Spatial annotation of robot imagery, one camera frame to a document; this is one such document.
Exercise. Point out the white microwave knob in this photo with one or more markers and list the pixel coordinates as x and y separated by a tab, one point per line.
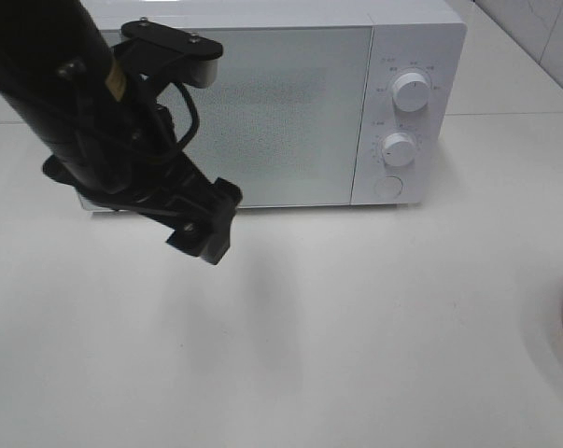
410	90
398	149

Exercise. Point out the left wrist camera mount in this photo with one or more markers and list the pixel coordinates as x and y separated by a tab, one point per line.
162	55

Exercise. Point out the round white door release button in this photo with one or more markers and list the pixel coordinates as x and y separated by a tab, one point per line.
388	189

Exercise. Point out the white microwave oven body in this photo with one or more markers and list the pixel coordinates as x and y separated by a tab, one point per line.
422	35

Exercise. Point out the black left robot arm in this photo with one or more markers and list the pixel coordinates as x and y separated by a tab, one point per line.
117	119

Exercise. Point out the white microwave door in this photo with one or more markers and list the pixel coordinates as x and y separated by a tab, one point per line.
282	119

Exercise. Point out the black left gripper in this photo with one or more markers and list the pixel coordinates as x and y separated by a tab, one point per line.
161	182

